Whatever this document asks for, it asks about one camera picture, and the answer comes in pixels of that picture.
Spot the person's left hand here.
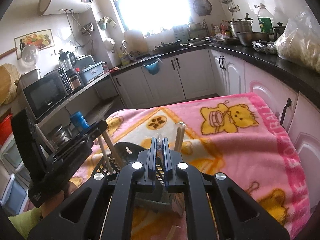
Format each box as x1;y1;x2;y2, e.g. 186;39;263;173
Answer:
41;181;78;218

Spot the blue cup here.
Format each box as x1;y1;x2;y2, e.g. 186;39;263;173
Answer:
70;111;89;132

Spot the dark green utensil basket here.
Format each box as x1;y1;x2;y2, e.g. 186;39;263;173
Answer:
83;138;184;222

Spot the steel pot on shelf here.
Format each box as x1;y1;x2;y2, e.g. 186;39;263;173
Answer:
48;125;72;148

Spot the white plastic drawer unit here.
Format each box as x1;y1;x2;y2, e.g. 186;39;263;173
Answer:
1;134;30;216

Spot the red bucket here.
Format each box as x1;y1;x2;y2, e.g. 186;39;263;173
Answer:
0;113;12;146

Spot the grey blue storage box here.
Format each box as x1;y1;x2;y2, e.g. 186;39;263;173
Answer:
80;62;104;85

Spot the black microwave oven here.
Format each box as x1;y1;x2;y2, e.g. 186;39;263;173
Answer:
22;68;73;120

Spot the blender with black base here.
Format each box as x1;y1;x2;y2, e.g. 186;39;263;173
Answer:
59;51;82;92

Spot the pink cartoon bear blanket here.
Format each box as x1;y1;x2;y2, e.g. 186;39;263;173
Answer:
67;92;311;240

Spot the blue hanging bowl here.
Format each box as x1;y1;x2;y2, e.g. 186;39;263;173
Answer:
143;58;162;75

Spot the white desk fan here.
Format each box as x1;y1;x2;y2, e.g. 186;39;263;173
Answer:
21;44;40;66

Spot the round bamboo board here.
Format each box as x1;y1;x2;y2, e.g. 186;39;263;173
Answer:
0;63;21;105

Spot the white water heater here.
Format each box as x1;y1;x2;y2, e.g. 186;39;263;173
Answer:
37;0;94;16

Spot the steel cooking pot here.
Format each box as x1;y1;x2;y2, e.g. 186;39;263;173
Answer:
229;13;253;37

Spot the clear plastic food bag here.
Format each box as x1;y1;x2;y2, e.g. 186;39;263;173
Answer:
274;7;319;72

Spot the oil bottle green label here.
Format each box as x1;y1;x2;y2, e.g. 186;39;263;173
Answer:
254;3;274;41

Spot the fruit picture on wall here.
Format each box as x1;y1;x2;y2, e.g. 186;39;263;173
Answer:
14;29;54;60

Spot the round wall fan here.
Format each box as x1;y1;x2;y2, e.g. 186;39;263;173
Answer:
193;0;213;16

